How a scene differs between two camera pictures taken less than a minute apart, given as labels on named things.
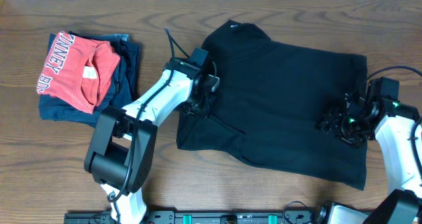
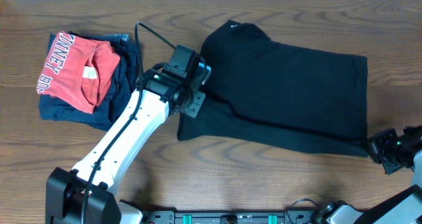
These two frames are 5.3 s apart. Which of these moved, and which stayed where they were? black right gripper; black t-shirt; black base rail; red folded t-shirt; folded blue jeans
Moved: black right gripper; black t-shirt
Stayed: folded blue jeans; black base rail; red folded t-shirt
